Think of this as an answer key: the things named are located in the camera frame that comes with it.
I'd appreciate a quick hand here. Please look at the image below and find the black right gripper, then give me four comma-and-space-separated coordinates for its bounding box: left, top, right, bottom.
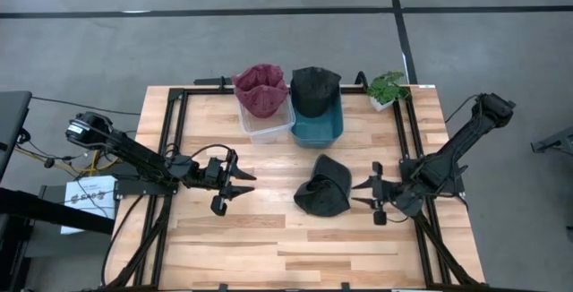
352, 161, 399, 227

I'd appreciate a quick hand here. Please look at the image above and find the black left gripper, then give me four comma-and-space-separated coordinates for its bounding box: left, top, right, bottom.
203, 149, 258, 217

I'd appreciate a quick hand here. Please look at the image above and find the black knit hat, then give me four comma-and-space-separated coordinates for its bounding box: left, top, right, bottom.
289, 66, 342, 119
293, 153, 354, 218

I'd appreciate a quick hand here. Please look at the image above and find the clear plastic bin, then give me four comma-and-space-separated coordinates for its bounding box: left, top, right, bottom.
235, 99, 296, 145

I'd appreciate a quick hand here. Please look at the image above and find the teal plastic bin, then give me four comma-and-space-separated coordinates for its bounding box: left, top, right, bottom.
290, 94, 345, 150

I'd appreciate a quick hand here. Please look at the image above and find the small potted green plant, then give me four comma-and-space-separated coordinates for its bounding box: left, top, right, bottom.
365, 71, 411, 113

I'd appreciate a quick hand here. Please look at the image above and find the white printed paper sheet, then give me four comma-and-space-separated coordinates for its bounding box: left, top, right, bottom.
60, 175, 118, 236

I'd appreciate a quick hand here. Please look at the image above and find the grey metal stand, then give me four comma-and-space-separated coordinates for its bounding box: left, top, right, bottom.
530, 125, 573, 154

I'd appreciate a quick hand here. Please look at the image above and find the black beam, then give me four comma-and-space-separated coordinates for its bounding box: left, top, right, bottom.
0, 187, 115, 292

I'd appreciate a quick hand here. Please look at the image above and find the black desk panel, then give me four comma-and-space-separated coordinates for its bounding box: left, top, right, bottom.
0, 90, 33, 181

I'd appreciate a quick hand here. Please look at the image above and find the black aluminium table frame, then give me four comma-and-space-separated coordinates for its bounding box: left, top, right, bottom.
105, 71, 489, 292

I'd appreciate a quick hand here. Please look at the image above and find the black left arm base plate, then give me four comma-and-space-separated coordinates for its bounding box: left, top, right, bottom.
115, 178, 179, 201

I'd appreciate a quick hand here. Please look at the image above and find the yellow cable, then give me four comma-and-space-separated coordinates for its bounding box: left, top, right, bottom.
15, 142, 122, 179

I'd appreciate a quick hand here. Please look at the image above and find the thin black floor cable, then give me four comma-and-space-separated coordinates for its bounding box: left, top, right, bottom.
30, 96, 142, 116

